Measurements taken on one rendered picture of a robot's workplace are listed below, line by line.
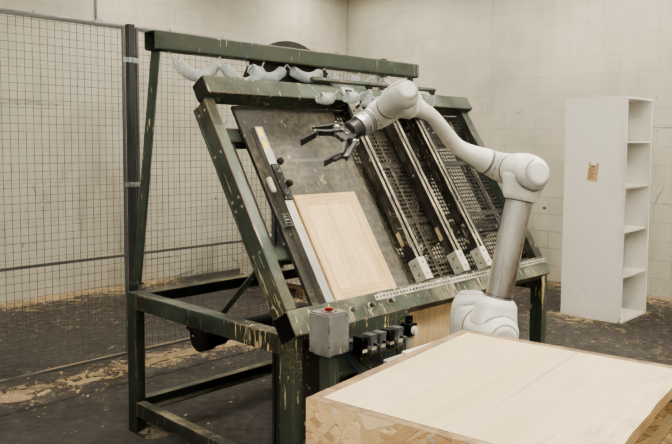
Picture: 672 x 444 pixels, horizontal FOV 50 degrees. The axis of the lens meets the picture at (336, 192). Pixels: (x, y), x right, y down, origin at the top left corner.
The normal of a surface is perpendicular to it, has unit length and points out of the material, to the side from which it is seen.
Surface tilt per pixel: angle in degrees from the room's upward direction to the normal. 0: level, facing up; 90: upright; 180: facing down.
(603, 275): 90
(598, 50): 90
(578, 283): 90
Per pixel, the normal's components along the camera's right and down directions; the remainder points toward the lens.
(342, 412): -0.60, 0.05
